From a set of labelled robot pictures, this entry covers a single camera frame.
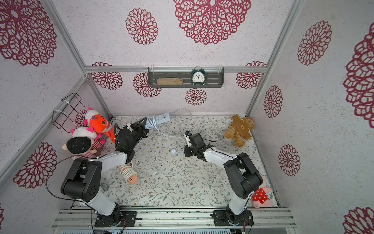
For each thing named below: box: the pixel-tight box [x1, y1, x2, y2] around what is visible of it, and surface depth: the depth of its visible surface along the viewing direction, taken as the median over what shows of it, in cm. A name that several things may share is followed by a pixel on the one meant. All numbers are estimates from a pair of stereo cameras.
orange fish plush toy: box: [83, 107, 116, 144], surface depth 92 cm
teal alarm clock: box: [191, 66, 206, 86], surface depth 92 cm
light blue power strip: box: [145, 112, 171, 130], surface depth 82 cm
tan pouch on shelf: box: [156, 78, 184, 86], surface depth 90 cm
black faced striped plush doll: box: [61, 126, 106, 159], surface depth 83 cm
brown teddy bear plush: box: [224, 114, 256, 148], surface depth 105 cm
